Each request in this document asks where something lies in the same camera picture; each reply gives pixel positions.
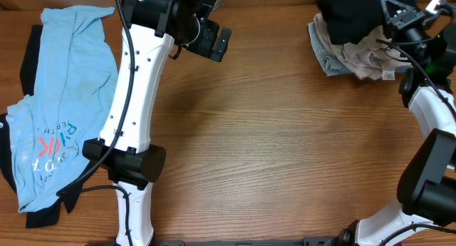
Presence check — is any black t-shirt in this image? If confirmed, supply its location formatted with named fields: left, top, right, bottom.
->
left=316, top=0, right=416, bottom=45

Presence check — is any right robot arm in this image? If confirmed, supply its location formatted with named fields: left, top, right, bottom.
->
left=304, top=0, right=455, bottom=245

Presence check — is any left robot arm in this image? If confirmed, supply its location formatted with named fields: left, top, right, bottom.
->
left=83, top=0, right=232, bottom=245

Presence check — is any beige folded garment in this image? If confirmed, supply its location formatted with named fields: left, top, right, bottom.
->
left=312, top=12, right=414, bottom=81

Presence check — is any grey folded garment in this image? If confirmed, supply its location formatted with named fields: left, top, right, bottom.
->
left=307, top=21, right=410, bottom=78

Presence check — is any light blue printed t-shirt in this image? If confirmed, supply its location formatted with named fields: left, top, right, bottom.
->
left=6, top=6, right=118, bottom=212

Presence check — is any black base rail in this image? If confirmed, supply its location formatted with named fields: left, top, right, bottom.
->
left=149, top=237, right=337, bottom=246

